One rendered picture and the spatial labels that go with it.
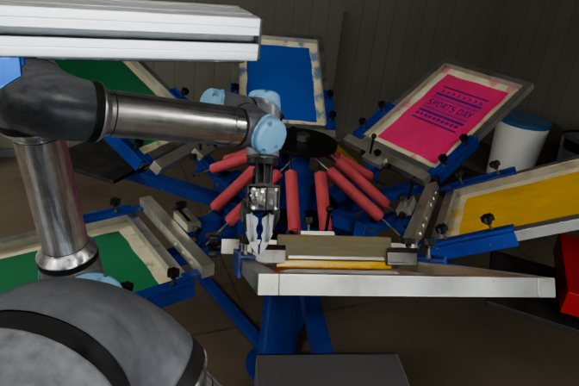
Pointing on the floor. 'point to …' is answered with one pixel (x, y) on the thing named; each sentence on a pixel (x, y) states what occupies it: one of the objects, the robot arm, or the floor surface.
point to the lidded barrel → (518, 140)
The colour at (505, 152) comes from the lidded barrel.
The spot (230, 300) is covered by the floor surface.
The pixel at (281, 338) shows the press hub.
